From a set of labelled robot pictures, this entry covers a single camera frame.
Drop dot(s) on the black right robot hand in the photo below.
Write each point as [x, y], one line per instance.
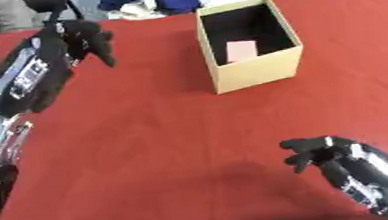
[361, 171]

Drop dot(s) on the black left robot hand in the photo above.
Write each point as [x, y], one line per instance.
[47, 61]

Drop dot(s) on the tan cardboard box black inside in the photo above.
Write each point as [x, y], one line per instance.
[255, 71]

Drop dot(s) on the black stand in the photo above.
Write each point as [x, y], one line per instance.
[47, 2]

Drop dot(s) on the white crumpled cloth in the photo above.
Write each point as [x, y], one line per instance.
[136, 10]

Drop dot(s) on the pink block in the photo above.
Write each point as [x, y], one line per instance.
[241, 51]

